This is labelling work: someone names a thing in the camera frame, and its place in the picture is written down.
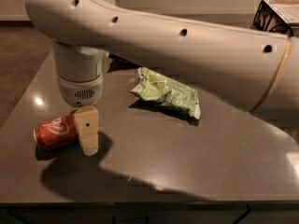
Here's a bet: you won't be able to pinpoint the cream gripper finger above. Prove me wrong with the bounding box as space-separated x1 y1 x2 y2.
74 105 99 156

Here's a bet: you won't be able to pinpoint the blue chip bag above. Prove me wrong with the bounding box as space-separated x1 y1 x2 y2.
107 51 139 67

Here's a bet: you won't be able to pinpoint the green chip bag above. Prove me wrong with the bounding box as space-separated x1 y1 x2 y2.
130 67 201 119

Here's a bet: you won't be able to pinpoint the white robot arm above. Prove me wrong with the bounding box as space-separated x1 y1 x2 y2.
25 0 299 138

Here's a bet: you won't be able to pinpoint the red coke can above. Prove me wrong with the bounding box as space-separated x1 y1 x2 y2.
34 115 78 151

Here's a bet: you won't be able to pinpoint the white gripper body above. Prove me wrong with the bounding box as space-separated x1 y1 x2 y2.
58 76 103 107

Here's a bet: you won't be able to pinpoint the black wire basket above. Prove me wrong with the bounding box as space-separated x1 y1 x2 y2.
251 0 299 37

